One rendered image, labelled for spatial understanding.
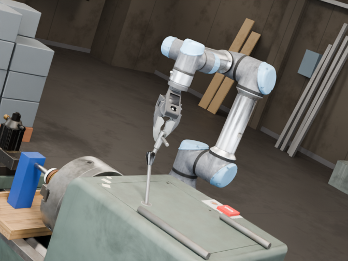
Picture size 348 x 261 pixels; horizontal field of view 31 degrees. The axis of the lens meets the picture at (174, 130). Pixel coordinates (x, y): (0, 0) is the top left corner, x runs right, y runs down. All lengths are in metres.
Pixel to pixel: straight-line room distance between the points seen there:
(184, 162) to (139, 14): 9.60
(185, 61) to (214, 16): 9.80
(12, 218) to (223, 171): 0.84
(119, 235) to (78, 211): 0.19
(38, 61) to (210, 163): 3.66
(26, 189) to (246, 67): 1.00
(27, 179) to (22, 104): 3.55
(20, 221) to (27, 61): 3.57
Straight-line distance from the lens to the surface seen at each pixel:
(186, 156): 2.58
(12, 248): 2.38
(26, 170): 2.51
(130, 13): 11.96
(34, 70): 5.97
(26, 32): 6.30
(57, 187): 2.19
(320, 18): 10.43
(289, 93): 10.50
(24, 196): 2.57
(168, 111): 2.02
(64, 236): 2.06
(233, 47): 10.98
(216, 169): 2.51
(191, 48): 2.07
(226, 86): 10.77
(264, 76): 2.46
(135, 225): 1.83
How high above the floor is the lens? 1.94
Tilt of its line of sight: 13 degrees down
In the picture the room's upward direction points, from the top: 19 degrees clockwise
